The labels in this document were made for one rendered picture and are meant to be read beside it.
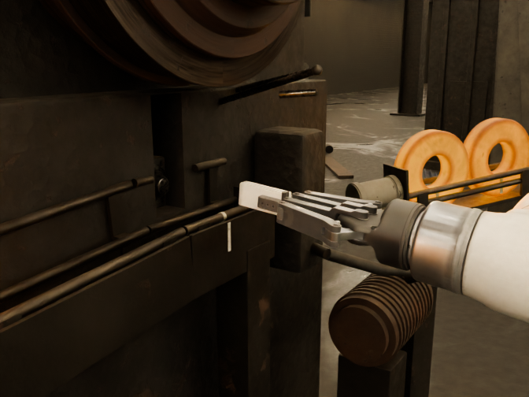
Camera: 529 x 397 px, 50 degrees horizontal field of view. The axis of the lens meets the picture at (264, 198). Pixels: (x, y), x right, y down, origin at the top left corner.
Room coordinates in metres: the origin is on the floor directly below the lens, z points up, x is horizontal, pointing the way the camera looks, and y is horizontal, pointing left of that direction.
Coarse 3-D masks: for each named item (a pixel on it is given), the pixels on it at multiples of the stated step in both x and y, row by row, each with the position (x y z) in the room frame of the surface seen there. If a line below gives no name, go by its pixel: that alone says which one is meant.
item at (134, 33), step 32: (96, 0) 0.59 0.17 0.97; (128, 0) 0.60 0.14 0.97; (96, 32) 0.64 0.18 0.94; (128, 32) 0.59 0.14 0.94; (160, 32) 0.63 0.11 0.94; (288, 32) 0.86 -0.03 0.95; (160, 64) 0.63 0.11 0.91; (192, 64) 0.68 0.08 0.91; (224, 64) 0.73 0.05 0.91; (256, 64) 0.79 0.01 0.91
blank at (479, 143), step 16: (480, 128) 1.09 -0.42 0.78; (496, 128) 1.09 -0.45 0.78; (512, 128) 1.11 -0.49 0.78; (464, 144) 1.10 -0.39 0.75; (480, 144) 1.08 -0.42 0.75; (512, 144) 1.11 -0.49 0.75; (528, 144) 1.13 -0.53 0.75; (480, 160) 1.08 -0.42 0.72; (512, 160) 1.12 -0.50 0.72; (528, 160) 1.13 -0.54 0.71; (512, 176) 1.11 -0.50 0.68; (496, 192) 1.10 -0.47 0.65
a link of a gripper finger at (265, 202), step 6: (258, 198) 0.68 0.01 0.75; (264, 198) 0.67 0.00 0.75; (270, 198) 0.67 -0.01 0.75; (276, 198) 0.67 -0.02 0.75; (258, 204) 0.68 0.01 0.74; (264, 204) 0.67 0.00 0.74; (270, 204) 0.67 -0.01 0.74; (276, 204) 0.66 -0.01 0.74; (270, 210) 0.67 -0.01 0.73; (276, 210) 0.66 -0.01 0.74; (282, 210) 0.64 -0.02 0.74; (282, 216) 0.64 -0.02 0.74
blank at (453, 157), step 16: (416, 144) 1.03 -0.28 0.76; (432, 144) 1.04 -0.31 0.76; (448, 144) 1.05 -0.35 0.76; (400, 160) 1.03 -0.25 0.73; (416, 160) 1.03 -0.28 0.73; (448, 160) 1.06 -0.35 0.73; (464, 160) 1.07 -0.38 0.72; (416, 176) 1.03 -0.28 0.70; (448, 176) 1.06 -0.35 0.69; (464, 176) 1.07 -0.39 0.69; (448, 192) 1.06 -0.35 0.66
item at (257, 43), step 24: (144, 0) 0.60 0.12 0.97; (168, 0) 0.62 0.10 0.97; (192, 0) 0.63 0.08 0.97; (216, 0) 0.65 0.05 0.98; (168, 24) 0.62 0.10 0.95; (192, 24) 0.65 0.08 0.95; (216, 24) 0.67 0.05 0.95; (240, 24) 0.69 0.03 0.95; (264, 24) 0.74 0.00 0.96; (192, 48) 0.67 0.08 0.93; (216, 48) 0.69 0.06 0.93; (240, 48) 0.73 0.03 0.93
